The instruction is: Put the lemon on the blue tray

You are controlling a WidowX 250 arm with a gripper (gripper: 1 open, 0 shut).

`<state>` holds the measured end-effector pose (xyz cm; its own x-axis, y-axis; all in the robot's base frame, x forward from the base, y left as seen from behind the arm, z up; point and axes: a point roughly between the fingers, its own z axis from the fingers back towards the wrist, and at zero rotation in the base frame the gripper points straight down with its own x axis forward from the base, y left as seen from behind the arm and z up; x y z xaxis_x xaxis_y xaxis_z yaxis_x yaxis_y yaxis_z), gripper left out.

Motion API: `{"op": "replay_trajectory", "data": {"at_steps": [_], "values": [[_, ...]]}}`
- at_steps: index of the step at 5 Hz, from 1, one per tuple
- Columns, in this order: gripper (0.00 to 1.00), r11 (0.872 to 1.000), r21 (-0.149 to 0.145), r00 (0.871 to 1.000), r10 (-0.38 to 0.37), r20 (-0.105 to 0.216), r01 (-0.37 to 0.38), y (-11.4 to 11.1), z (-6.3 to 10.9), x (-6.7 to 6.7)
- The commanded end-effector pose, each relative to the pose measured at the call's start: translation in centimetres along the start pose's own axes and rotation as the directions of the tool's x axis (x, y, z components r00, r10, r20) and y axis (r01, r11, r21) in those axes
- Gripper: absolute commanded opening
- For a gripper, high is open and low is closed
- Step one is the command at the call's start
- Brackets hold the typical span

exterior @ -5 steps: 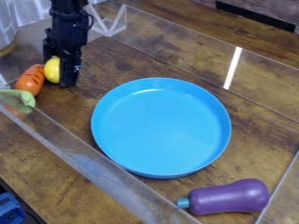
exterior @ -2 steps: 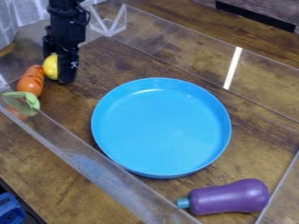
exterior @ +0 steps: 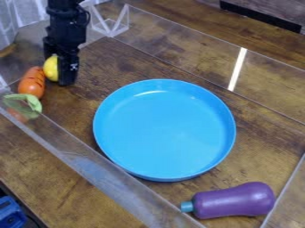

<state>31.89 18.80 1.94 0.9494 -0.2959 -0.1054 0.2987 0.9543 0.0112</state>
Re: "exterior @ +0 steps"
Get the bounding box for orange toy carrot green leaves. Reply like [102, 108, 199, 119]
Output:
[3, 66, 45, 122]

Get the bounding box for purple toy eggplant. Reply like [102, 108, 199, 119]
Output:
[179, 182, 275, 219]

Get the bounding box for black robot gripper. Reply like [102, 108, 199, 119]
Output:
[43, 0, 91, 86]

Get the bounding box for blue round plastic tray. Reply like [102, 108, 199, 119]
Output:
[92, 79, 237, 182]

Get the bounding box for white lattice curtain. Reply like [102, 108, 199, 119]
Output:
[0, 0, 108, 51]

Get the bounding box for dark wooden furniture edge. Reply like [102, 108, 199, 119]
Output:
[219, 0, 301, 34]

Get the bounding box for clear acrylic barrier wall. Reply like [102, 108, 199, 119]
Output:
[0, 0, 305, 228]

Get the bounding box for blue plastic object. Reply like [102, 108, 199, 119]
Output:
[0, 196, 27, 228]

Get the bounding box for yellow toy lemon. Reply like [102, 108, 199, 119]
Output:
[43, 55, 59, 82]

